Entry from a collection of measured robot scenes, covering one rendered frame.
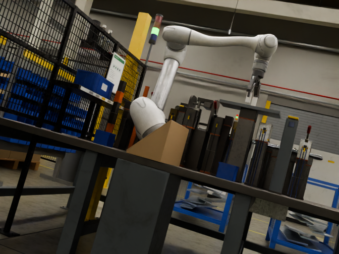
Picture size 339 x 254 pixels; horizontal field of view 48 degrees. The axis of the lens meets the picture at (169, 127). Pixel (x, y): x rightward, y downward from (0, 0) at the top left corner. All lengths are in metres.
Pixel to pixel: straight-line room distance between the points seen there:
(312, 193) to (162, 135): 8.87
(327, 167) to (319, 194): 0.74
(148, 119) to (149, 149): 0.20
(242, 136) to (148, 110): 0.61
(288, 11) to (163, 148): 4.60
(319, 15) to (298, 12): 0.30
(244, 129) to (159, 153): 0.63
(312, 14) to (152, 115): 4.48
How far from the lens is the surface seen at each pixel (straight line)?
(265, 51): 2.27
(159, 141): 1.94
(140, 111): 2.10
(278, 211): 3.09
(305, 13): 6.23
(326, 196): 10.66
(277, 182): 2.27
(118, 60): 3.24
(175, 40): 2.45
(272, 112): 2.29
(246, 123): 2.32
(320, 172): 10.65
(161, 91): 2.40
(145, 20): 3.69
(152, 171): 1.95
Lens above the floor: 0.73
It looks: 5 degrees up
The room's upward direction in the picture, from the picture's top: 15 degrees clockwise
